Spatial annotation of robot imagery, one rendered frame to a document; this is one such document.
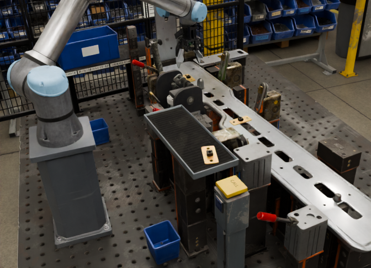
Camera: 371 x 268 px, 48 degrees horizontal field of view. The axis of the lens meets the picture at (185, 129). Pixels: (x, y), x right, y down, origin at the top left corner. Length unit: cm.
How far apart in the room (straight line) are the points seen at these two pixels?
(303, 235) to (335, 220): 15
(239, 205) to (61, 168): 63
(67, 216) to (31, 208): 32
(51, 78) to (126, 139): 88
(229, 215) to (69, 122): 62
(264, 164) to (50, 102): 68
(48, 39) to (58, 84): 20
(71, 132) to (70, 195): 23
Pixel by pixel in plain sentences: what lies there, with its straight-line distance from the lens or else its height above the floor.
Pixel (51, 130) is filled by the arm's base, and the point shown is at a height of 116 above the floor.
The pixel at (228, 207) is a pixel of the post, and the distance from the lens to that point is 106.
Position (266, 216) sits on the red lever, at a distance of 104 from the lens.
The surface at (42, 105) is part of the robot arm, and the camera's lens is 137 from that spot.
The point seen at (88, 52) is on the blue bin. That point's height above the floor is 110.
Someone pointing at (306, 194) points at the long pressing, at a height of 100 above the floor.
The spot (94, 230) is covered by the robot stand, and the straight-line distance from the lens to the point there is 162.
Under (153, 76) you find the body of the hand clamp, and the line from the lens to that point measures 193.
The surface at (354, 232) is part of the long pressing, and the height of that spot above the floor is 100.
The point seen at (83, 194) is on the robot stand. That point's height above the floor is 90.
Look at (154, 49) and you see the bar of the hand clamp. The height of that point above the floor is 118.
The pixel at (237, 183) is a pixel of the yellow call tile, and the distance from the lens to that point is 108.
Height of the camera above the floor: 183
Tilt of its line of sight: 31 degrees down
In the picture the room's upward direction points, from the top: 3 degrees counter-clockwise
